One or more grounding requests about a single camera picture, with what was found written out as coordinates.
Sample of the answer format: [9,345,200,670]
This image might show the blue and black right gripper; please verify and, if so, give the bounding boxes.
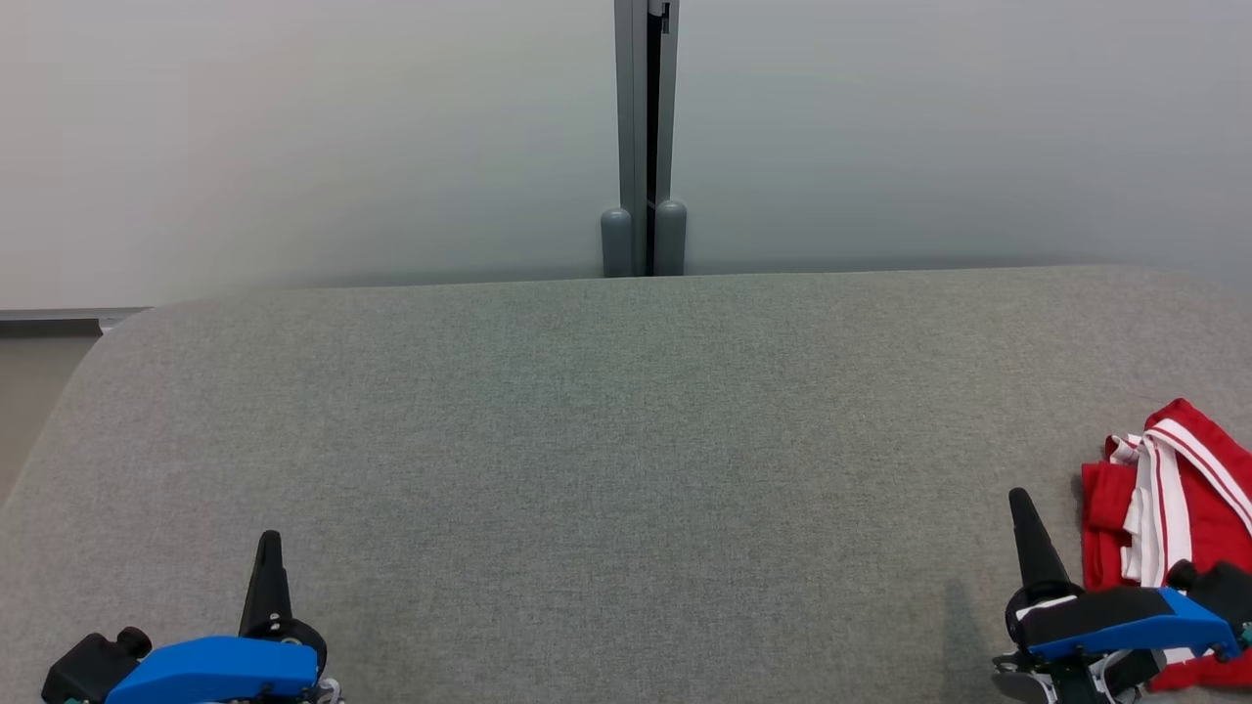
[993,488,1243,704]

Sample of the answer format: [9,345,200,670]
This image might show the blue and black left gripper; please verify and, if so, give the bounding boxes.
[103,531,343,704]

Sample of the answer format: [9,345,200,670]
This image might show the red shorts with white waistband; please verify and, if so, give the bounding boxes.
[1080,398,1252,693]

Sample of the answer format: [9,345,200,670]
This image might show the grey wall baseboard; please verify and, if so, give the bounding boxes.
[0,307,153,339]

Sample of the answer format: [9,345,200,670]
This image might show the grey metal partition post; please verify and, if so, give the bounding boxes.
[600,0,688,279]

